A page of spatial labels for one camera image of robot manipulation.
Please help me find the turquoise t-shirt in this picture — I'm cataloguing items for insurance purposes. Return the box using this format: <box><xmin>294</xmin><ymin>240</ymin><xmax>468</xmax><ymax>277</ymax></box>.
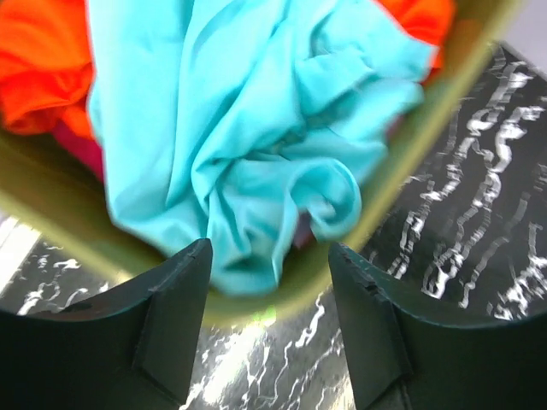
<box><xmin>86</xmin><ymin>1</ymin><xmax>437</xmax><ymax>296</ymax></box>

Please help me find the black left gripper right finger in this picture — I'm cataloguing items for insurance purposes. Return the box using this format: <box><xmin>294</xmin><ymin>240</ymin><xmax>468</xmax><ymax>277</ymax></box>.
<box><xmin>328</xmin><ymin>243</ymin><xmax>546</xmax><ymax>409</ymax></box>

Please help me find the olive green plastic bin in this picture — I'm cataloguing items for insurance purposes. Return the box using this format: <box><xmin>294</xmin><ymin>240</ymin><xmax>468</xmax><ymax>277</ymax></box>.
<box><xmin>1</xmin><ymin>1</ymin><xmax>519</xmax><ymax>327</ymax></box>

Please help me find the orange t-shirt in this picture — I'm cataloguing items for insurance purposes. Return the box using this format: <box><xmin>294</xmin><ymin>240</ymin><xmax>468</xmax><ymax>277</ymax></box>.
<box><xmin>1</xmin><ymin>1</ymin><xmax>456</xmax><ymax>141</ymax></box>

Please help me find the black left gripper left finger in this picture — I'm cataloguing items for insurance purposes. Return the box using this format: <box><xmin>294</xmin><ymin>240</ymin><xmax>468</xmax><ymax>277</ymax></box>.
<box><xmin>1</xmin><ymin>239</ymin><xmax>213</xmax><ymax>409</ymax></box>

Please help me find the black marble pattern mat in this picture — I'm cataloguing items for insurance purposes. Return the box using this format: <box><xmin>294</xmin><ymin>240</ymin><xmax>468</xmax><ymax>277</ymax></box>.
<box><xmin>0</xmin><ymin>40</ymin><xmax>547</xmax><ymax>410</ymax></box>

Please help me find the magenta t-shirt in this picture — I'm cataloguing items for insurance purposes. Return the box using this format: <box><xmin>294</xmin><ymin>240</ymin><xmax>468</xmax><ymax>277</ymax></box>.
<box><xmin>52</xmin><ymin>121</ymin><xmax>103</xmax><ymax>182</ymax></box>

